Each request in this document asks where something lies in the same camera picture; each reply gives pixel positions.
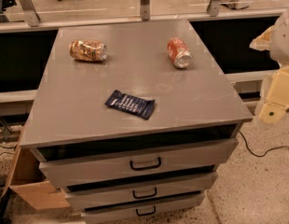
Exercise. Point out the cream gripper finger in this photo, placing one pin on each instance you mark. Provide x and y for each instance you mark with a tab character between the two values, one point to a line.
276	101
262	42

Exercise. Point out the red coke can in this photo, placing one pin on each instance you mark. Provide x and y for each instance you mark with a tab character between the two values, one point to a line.
179	53

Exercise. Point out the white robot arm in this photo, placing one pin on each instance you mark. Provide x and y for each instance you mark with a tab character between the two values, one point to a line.
276	40

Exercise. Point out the crushed gold soda can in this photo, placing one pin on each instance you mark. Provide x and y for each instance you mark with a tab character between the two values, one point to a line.
88	50

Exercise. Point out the middle grey drawer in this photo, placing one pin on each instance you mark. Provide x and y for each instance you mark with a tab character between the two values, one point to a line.
142	191

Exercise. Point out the grey drawer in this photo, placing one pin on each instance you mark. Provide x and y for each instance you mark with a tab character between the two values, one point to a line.
142	208
94	169
142	191

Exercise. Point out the dark blue snack wrapper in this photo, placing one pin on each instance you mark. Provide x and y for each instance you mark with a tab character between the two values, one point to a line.
130	104

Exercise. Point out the grey drawer cabinet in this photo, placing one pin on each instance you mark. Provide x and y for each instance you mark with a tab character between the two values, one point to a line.
131	120

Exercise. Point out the bottom grey drawer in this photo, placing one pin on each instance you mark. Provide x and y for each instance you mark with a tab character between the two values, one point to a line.
142	208

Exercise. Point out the top grey drawer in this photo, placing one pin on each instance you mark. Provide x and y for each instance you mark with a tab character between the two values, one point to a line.
94	169

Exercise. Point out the brown cardboard box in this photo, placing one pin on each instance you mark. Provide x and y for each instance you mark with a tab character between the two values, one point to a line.
26	180

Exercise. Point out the right metal rail post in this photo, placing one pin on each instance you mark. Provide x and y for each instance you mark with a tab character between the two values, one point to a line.
213	7

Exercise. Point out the metal rail post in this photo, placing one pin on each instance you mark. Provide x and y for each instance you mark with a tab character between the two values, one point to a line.
30	14
145	10
213	7

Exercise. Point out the middle metal rail post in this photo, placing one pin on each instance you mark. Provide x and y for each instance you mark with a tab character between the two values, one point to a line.
145	10

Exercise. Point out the left metal rail post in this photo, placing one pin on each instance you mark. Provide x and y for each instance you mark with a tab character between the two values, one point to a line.
30	14

